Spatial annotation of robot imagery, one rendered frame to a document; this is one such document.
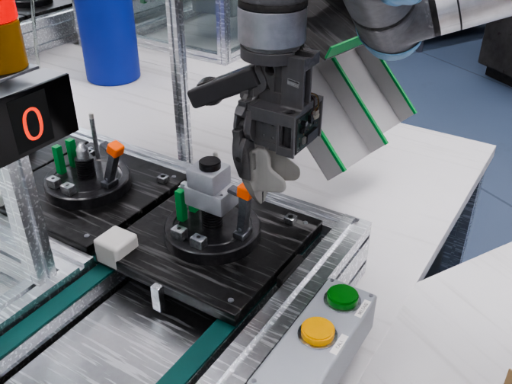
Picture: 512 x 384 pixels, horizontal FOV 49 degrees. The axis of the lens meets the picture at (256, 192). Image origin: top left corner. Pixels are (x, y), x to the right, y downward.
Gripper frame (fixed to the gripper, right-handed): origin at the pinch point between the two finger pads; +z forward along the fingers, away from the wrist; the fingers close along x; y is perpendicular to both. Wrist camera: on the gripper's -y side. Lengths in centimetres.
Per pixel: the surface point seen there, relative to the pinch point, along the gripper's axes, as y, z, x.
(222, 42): -66, 14, 86
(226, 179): -5.4, 0.3, 1.0
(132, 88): -77, 21, 56
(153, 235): -14.9, 10.0, -4.6
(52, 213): -31.8, 10.0, -8.7
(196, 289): -2.5, 10.0, -10.6
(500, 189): 9, 107, 210
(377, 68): -2.8, -1.3, 48.7
